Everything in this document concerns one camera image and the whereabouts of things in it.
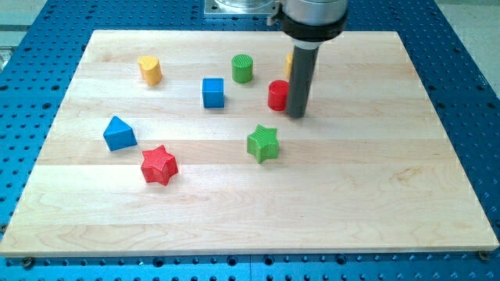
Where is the red star block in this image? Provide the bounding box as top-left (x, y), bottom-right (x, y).
top-left (141, 145), bottom-right (178, 186)

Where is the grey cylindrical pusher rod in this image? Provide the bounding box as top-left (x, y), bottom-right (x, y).
top-left (285, 44), bottom-right (319, 119)

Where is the green cylinder block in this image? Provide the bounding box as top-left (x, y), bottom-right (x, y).
top-left (231, 54), bottom-right (253, 84)

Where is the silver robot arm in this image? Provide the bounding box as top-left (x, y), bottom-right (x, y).
top-left (266, 0), bottom-right (348, 50)

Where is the light wooden board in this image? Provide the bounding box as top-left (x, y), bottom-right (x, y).
top-left (1, 30), bottom-right (498, 257)

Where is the blue cube block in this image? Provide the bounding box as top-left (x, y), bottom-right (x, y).
top-left (202, 78), bottom-right (224, 108)

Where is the green star block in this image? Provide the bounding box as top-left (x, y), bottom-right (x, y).
top-left (247, 125), bottom-right (280, 163)

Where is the yellow block behind rod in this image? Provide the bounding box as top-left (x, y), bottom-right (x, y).
top-left (284, 53), bottom-right (293, 79)

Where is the yellow heart block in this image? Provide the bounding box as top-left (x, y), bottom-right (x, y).
top-left (137, 55), bottom-right (163, 86)

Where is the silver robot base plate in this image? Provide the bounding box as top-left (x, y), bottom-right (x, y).
top-left (204, 0), bottom-right (276, 16)

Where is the red cylinder block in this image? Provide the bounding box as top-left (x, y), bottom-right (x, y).
top-left (267, 80), bottom-right (289, 111)

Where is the blue triangle block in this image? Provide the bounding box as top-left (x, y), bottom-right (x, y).
top-left (103, 116), bottom-right (138, 151)

